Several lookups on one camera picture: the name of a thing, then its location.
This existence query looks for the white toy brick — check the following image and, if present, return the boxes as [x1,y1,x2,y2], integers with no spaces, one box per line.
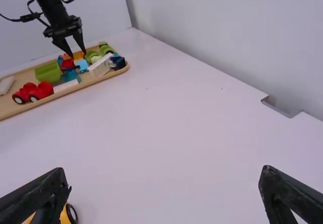
[87,52,114,78]
[52,79,79,94]
[0,76,16,96]

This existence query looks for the teal toy brick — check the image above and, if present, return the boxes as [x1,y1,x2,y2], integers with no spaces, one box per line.
[62,69,83,83]

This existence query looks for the light blue toy brick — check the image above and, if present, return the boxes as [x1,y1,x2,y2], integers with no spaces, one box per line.
[75,59,89,73]

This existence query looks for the yellow toy car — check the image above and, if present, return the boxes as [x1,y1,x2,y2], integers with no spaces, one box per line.
[25,201,79,224]

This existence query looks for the green toy brick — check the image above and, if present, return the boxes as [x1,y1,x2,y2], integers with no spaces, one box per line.
[34,62,63,85]

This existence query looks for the black cable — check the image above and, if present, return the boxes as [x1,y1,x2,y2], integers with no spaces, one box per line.
[0,0,47,23]

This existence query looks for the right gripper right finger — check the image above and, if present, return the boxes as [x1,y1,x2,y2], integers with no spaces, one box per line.
[258,164,323,224]

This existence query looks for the red toy brick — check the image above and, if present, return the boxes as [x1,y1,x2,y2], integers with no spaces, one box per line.
[60,59,76,71]

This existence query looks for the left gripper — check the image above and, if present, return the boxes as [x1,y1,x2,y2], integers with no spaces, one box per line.
[32,0,87,59]

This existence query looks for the green toy car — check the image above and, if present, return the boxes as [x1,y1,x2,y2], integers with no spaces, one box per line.
[84,41,117,64]

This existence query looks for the red toy car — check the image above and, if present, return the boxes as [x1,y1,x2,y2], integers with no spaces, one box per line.
[12,81,55,105]

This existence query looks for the tan tray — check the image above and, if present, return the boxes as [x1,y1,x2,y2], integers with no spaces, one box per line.
[0,41,131,122]

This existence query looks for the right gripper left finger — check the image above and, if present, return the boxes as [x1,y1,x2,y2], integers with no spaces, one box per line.
[0,166,72,224]

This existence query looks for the dark blue toy brick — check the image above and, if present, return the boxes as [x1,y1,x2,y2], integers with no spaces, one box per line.
[110,54,127,71]

